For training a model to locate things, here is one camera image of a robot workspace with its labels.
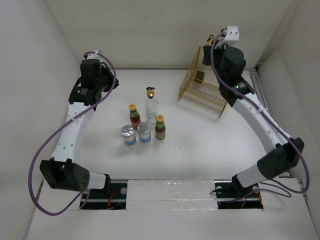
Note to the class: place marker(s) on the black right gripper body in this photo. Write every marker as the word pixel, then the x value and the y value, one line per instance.
pixel 218 54

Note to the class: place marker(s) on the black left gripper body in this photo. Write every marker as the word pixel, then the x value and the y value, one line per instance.
pixel 107 80

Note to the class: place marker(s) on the glass oil bottle dark liquid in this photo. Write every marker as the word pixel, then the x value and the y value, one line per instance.
pixel 205 68

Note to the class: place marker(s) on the clear glass oil bottle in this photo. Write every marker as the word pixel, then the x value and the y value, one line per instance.
pixel 151 107

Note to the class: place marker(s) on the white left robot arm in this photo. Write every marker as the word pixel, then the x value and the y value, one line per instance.
pixel 61 171

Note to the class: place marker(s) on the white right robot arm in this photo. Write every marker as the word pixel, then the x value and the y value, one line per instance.
pixel 282 151

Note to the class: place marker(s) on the brown sauce bottle far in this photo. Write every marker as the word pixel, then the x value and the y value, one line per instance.
pixel 134 116

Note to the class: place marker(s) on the brown sauce bottle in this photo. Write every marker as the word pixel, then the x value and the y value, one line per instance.
pixel 134 116
pixel 160 127

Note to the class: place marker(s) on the spice jar silver lid left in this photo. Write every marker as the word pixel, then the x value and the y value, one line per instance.
pixel 128 135

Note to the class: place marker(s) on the spice jar silver lid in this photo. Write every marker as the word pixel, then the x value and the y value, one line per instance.
pixel 128 135
pixel 144 132

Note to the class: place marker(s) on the spice jar silver lid right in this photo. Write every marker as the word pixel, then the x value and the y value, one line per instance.
pixel 144 132

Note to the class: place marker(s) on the brown sauce bottle near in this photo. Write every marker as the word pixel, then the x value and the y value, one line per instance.
pixel 160 127

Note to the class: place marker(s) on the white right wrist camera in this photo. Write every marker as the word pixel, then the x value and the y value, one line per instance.
pixel 230 33

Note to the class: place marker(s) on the aluminium side rail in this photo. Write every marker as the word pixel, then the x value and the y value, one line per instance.
pixel 258 88

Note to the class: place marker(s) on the gold wire basket rack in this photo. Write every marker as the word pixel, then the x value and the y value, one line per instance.
pixel 200 86

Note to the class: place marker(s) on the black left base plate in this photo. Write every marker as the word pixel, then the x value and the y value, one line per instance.
pixel 115 198

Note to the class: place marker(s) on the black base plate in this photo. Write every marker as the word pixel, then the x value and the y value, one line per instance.
pixel 115 198
pixel 229 199

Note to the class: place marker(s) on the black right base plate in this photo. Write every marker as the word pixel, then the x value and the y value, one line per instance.
pixel 229 199

